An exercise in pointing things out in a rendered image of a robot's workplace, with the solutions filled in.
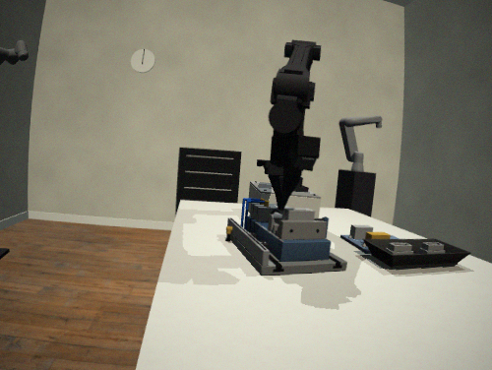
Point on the yellow rectangular block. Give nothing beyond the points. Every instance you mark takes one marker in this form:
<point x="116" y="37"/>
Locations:
<point x="377" y="235"/>

